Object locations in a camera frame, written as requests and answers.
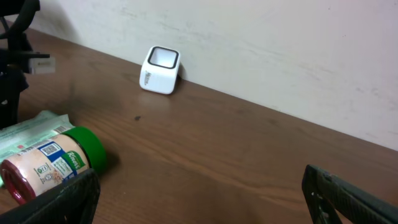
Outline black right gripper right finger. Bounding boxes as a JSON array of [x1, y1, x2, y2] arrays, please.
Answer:
[[302, 164, 397, 224]]

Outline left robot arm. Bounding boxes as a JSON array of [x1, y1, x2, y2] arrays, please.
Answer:
[[1, 0, 50, 129]]

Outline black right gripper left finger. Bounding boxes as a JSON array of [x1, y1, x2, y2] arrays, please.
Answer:
[[1, 169, 101, 224]]

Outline green lid seasoning jar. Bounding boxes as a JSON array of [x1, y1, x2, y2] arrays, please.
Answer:
[[1, 127, 107, 204]]

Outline white barcode scanner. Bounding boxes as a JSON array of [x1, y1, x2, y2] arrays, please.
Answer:
[[139, 46, 180, 95]]

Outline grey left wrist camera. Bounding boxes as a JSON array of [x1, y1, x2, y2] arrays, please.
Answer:
[[29, 57, 55, 75]]

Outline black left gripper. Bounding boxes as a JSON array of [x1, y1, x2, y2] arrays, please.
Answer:
[[1, 51, 50, 129]]

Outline white toilet wipes pack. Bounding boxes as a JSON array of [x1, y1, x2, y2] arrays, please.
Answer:
[[1, 110, 74, 162]]

